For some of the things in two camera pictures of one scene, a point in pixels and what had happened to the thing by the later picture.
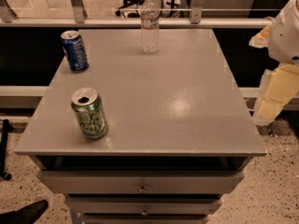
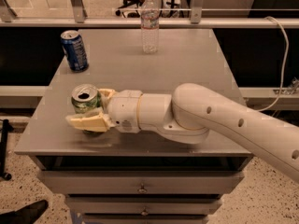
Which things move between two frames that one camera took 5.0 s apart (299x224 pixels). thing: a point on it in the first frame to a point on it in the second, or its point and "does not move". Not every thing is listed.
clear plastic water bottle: x=149 y=24 does not move
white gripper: x=284 y=37 to x=124 y=110
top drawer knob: x=142 y=189 does not move
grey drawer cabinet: x=178 y=136 does not move
